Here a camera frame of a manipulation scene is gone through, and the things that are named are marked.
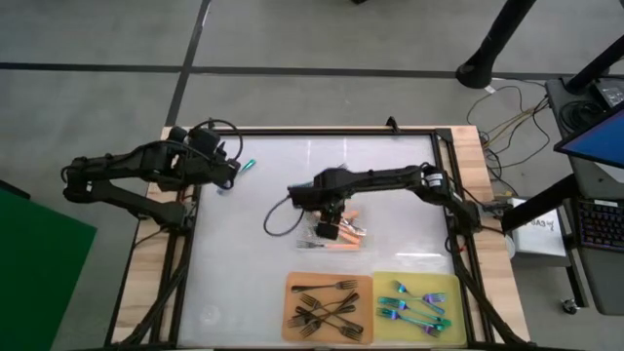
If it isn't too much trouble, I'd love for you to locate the clear plastic tray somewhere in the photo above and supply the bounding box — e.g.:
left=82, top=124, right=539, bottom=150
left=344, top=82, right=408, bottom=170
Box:
left=280, top=194, right=367, bottom=259

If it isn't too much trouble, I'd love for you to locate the white translucent table sheet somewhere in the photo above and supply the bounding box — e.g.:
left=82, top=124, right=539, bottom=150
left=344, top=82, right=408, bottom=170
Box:
left=177, top=134, right=469, bottom=348

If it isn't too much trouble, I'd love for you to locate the orange silicone mat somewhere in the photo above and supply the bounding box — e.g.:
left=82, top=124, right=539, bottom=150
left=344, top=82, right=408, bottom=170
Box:
left=281, top=271, right=375, bottom=345

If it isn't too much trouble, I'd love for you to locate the yellow silicone mat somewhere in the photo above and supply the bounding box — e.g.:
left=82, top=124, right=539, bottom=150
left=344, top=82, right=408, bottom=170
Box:
left=372, top=271, right=467, bottom=342

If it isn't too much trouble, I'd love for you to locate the green floor board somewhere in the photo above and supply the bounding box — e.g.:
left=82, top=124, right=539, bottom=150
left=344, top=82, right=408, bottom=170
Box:
left=0, top=187, right=98, bottom=351

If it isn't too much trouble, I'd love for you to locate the white labelled paper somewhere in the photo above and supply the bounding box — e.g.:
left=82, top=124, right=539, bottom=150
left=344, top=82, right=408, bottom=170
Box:
left=511, top=209, right=567, bottom=258

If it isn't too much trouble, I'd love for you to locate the black stand pole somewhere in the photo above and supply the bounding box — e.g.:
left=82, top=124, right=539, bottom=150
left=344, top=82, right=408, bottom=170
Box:
left=565, top=33, right=624, bottom=95
left=501, top=173, right=579, bottom=233
left=455, top=0, right=537, bottom=90

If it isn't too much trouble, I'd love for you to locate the grey equipment cart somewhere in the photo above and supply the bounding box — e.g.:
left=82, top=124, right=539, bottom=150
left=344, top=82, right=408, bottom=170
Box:
left=544, top=75, right=624, bottom=317

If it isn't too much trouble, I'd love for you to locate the black backlit keyboard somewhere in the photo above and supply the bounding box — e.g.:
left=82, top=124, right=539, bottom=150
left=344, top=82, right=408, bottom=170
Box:
left=574, top=197, right=624, bottom=254

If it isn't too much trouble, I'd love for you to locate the monitor with blue screen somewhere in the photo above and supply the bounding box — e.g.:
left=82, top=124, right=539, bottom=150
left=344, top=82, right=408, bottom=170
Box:
left=553, top=99, right=624, bottom=171

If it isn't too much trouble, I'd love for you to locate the black power adapter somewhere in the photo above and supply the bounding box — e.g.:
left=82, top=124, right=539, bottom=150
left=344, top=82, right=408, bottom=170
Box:
left=592, top=77, right=624, bottom=109

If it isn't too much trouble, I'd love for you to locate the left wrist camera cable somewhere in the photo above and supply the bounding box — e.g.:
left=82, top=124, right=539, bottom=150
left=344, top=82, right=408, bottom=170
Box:
left=187, top=118, right=244, bottom=162

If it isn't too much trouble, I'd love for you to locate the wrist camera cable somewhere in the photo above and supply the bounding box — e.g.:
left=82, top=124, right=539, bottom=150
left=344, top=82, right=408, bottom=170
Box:
left=262, top=194, right=306, bottom=238
left=187, top=118, right=244, bottom=162

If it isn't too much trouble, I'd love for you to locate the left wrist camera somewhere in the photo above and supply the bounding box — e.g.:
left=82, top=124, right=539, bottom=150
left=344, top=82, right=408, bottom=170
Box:
left=193, top=127, right=222, bottom=153

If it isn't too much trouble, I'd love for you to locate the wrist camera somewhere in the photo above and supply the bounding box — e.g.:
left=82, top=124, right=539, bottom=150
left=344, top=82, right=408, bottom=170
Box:
left=287, top=181, right=317, bottom=210
left=193, top=127, right=222, bottom=153

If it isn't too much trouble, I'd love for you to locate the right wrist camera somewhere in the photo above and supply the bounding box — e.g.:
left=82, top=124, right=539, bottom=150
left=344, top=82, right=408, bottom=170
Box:
left=287, top=181, right=317, bottom=210

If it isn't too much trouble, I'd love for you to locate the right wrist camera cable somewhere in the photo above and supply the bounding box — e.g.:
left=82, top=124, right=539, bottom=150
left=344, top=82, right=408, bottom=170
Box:
left=262, top=194, right=306, bottom=238

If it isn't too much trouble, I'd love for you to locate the black aluminium table frame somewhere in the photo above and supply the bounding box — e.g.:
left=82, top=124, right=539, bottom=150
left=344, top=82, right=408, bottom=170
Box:
left=104, top=116, right=530, bottom=351

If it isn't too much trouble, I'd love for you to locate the yellow floor cable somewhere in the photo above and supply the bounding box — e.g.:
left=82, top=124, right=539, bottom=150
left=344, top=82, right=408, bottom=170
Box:
left=482, top=97, right=550, bottom=147

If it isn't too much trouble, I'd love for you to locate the coiled black cable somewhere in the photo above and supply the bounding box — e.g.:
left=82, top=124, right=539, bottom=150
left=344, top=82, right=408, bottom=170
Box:
left=559, top=99, right=599, bottom=136

